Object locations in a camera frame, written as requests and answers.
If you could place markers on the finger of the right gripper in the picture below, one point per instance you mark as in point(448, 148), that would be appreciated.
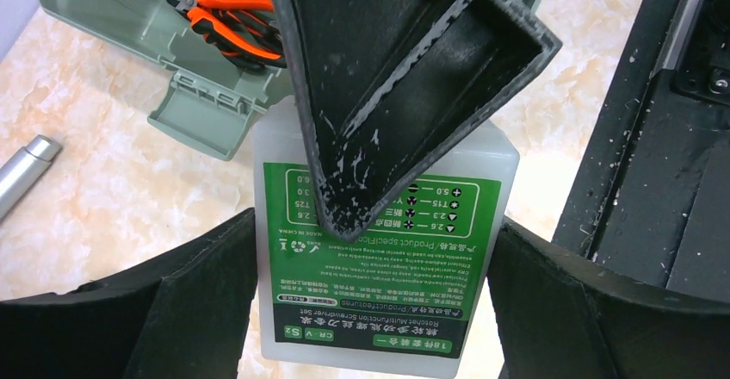
point(385, 88)

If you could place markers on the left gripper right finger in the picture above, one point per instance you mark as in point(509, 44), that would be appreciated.
point(561, 316)

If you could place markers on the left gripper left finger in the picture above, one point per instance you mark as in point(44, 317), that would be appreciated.
point(181, 314)

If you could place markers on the clear green small case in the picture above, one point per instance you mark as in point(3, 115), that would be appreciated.
point(401, 299)

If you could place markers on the orange black cutting pliers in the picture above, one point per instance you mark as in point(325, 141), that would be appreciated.
point(242, 30)

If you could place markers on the green plastic tool box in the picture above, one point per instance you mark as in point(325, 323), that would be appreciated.
point(211, 104)

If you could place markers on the silver metal microphone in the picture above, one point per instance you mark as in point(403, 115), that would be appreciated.
point(24, 169)

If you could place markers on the black mounting base rail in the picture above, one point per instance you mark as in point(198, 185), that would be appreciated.
point(651, 196)

